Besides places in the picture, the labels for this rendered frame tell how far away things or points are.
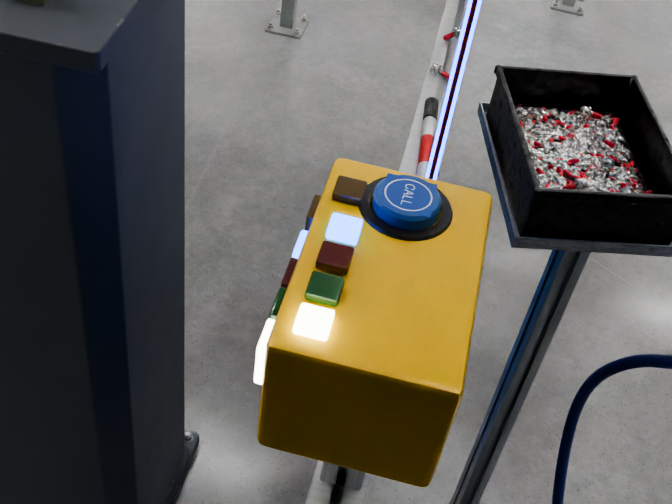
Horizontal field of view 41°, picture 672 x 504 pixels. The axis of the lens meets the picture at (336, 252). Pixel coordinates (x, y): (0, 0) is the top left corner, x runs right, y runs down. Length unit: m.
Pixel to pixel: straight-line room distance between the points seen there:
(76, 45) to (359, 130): 1.66
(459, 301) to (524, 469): 1.29
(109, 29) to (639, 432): 1.40
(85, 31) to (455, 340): 0.46
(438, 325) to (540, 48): 2.47
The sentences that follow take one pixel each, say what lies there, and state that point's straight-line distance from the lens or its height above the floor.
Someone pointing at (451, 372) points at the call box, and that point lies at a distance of 0.45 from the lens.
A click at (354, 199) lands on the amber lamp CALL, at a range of 0.52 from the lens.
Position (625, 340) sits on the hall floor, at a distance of 2.05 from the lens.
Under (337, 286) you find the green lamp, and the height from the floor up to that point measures 1.08.
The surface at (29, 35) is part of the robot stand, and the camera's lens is 0.79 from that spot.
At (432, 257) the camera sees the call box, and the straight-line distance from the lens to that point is 0.50.
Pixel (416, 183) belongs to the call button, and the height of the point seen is 1.08.
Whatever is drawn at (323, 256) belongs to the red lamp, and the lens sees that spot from 0.48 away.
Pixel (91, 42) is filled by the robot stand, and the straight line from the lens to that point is 0.78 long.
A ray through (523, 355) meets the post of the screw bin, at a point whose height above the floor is 0.59.
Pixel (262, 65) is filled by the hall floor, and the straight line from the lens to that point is 2.58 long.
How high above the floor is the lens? 1.42
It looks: 44 degrees down
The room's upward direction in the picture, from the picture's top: 9 degrees clockwise
